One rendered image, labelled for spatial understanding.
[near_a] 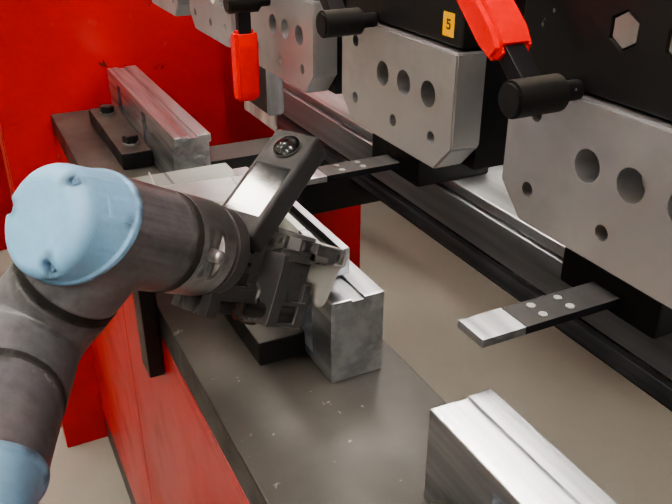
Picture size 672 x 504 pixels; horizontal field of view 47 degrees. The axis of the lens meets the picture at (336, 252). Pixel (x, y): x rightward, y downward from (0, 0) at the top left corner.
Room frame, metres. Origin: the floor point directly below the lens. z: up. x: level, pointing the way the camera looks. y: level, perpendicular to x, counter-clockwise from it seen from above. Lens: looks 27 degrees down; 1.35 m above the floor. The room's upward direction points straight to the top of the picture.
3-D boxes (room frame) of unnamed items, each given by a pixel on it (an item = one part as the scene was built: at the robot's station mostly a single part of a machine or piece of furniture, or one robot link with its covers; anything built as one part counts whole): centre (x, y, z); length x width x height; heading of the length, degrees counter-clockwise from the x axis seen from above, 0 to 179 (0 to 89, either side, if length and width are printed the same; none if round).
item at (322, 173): (0.94, -0.06, 1.01); 0.26 x 0.12 x 0.05; 116
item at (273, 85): (0.87, 0.09, 1.13); 0.10 x 0.02 x 0.10; 26
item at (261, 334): (0.81, 0.12, 0.89); 0.30 x 0.05 x 0.03; 26
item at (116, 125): (1.38, 0.41, 0.89); 0.30 x 0.05 x 0.03; 26
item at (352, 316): (0.82, 0.06, 0.92); 0.39 x 0.06 x 0.10; 26
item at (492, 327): (0.59, -0.23, 1.01); 0.26 x 0.12 x 0.05; 116
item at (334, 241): (0.78, 0.04, 0.98); 0.20 x 0.03 x 0.03; 26
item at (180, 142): (1.36, 0.33, 0.92); 0.50 x 0.06 x 0.10; 26
